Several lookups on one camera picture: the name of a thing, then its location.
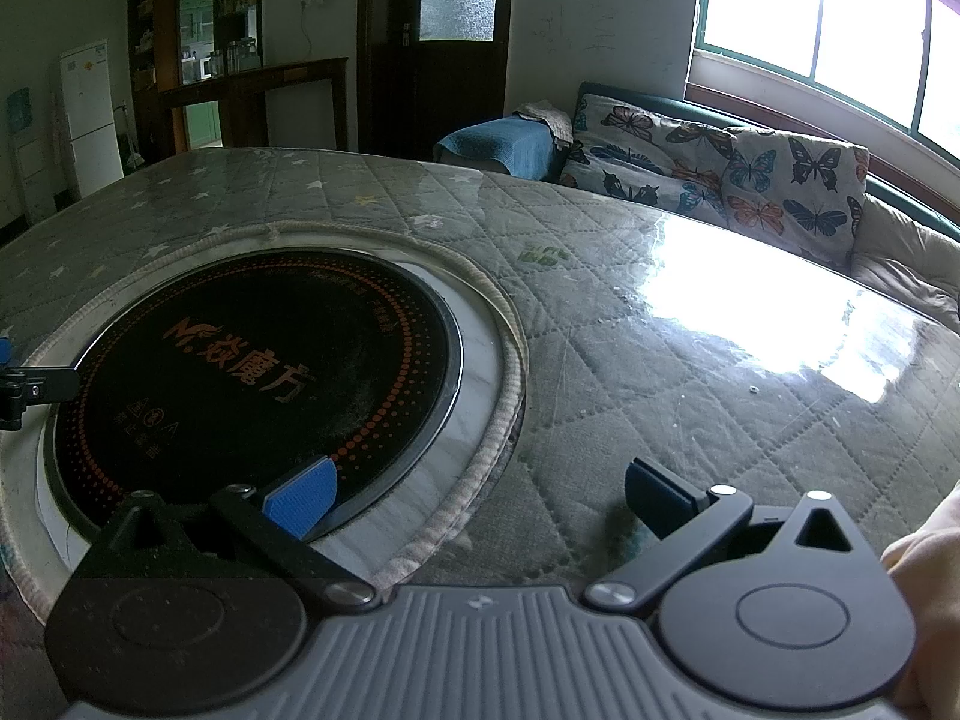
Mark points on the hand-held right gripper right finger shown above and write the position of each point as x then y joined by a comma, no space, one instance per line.
660,496

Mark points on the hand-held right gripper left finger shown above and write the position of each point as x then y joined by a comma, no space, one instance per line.
300,496

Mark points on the cream garment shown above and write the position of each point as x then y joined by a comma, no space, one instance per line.
930,585

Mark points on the round black induction cooker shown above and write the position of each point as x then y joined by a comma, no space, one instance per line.
225,360

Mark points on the white storage rack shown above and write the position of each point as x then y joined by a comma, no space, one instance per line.
30,165

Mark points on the white refrigerator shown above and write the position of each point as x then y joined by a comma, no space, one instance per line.
90,120

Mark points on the butterfly print pillow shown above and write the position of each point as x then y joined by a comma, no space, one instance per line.
787,195
645,142

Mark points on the white microwave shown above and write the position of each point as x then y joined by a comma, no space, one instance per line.
196,69

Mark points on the beige cushion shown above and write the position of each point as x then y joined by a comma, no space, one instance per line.
907,262

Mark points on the dark wooden cabinet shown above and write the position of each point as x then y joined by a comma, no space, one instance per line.
247,97

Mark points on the teal sofa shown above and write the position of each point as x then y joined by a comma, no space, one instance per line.
675,109

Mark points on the white towel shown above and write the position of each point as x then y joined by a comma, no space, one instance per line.
547,120

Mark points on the dark wooden door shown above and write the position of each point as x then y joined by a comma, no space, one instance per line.
442,105

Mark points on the green framed window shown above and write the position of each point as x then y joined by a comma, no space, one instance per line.
825,7

